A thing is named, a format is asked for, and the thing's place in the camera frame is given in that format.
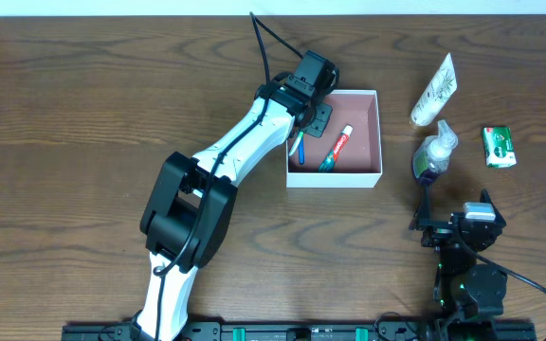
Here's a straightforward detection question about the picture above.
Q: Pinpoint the green soap bar packet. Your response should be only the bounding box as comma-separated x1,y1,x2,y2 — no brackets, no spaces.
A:
482,126,517,169

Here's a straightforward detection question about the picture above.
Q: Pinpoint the blue disposable razor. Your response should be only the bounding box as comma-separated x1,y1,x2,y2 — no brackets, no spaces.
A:
298,135,305,165

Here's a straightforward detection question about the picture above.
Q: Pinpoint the red green toothpaste tube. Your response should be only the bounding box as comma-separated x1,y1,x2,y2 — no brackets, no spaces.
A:
318,125,354,172

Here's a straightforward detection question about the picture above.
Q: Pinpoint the white leaf-print lotion tube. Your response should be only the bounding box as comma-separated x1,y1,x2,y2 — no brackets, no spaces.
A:
409,53,458,128

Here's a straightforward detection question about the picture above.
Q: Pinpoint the green white toothbrush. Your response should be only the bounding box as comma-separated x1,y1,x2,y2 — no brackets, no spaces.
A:
288,132,303,157

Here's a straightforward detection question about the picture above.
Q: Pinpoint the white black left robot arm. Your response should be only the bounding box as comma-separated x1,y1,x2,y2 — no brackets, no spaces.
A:
136,50,339,340

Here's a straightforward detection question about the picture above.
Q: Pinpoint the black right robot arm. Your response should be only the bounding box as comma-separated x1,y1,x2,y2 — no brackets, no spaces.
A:
409,186,507,328

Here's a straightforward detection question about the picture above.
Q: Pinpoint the clear foam pump soap bottle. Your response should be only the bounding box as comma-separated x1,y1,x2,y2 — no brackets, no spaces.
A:
412,119,459,186

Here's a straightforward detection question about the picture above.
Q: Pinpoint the white box pink interior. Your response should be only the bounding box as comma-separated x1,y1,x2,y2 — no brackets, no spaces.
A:
286,90,383,188

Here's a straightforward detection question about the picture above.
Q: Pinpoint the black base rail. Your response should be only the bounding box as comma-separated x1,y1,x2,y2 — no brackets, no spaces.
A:
62,319,538,341

